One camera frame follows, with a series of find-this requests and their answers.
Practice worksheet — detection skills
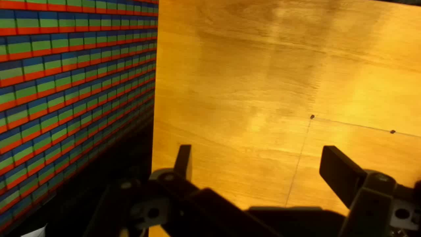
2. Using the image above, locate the multicolour striped backdrop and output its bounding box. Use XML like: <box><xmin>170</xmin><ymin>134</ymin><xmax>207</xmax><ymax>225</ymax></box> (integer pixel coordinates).
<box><xmin>0</xmin><ymin>0</ymin><xmax>160</xmax><ymax>234</ymax></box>

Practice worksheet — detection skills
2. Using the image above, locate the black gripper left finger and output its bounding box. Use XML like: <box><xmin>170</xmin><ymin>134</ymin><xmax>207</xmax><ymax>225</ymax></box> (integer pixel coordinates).
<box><xmin>83</xmin><ymin>143</ymin><xmax>274</xmax><ymax>237</ymax></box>

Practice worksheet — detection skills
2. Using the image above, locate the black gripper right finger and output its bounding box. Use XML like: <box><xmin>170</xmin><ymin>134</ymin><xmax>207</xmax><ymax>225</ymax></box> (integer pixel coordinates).
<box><xmin>319</xmin><ymin>145</ymin><xmax>421</xmax><ymax>237</ymax></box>

